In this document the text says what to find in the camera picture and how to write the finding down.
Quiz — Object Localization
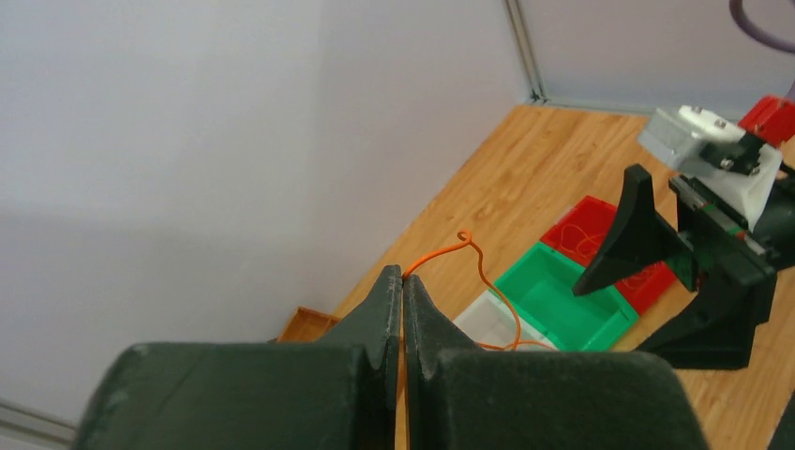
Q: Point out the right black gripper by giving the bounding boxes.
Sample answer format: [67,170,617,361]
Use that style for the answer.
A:
[572,163,794,370]

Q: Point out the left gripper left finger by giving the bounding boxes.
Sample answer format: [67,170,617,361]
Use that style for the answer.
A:
[73,265,402,449]

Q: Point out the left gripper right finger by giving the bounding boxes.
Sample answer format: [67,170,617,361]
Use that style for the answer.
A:
[403,276,708,449]

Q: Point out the red plastic bin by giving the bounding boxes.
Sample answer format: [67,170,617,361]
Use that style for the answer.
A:
[540,196,677,316]

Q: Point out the green plastic bin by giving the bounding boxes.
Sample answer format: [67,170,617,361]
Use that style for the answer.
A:
[494,243,638,352]

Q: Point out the wooden compartment tray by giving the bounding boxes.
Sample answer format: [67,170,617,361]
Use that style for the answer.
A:
[276,307,340,343]

